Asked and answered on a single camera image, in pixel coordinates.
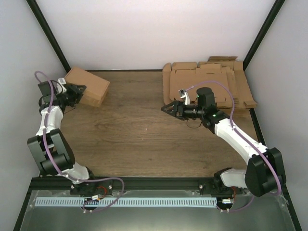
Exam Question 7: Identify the black frame post right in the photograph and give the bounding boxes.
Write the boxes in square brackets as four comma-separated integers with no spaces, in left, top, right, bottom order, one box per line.
[243,0,285,71]

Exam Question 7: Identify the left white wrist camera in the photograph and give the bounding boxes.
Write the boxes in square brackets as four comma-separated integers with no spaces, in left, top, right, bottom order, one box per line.
[57,78,66,85]

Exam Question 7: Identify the light blue slotted cable duct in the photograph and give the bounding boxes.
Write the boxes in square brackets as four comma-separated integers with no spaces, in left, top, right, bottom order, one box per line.
[35,197,217,207]

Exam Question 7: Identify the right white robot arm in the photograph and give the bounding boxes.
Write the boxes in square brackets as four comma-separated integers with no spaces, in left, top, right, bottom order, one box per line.
[161,87,286,197]

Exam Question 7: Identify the pile of flat cardboard blanks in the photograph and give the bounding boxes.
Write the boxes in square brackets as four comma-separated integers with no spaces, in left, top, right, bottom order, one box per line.
[162,56,257,109]

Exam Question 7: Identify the stack of folded cardboard boxes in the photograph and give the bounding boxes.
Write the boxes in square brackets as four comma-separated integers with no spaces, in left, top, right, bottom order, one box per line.
[79,91,107,107]

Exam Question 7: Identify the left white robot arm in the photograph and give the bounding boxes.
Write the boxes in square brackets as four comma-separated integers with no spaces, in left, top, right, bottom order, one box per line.
[27,78,98,194]

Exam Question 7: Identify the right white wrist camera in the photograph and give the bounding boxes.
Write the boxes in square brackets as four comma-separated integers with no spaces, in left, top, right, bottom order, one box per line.
[179,89,191,105]

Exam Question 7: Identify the black frame post left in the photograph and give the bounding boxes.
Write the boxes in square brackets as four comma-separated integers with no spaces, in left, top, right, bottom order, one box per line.
[26,0,71,73]

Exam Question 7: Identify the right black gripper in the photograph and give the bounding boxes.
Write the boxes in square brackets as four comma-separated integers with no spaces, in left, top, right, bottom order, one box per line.
[162,101,205,121]

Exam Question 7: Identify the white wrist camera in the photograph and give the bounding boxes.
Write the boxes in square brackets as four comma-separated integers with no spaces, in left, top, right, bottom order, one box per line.
[179,89,191,105]
[57,78,66,85]

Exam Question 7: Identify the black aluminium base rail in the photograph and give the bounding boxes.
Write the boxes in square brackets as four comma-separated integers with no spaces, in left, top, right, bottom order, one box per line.
[31,176,284,195]

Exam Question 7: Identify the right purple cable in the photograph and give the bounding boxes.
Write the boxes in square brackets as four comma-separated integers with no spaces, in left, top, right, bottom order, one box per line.
[185,80,282,214]

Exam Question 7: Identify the brown cardboard box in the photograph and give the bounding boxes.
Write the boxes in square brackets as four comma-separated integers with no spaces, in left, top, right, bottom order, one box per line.
[65,67,110,95]

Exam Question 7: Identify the black frame post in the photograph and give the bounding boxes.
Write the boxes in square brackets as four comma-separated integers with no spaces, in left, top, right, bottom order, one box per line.
[26,0,71,73]
[243,0,285,71]

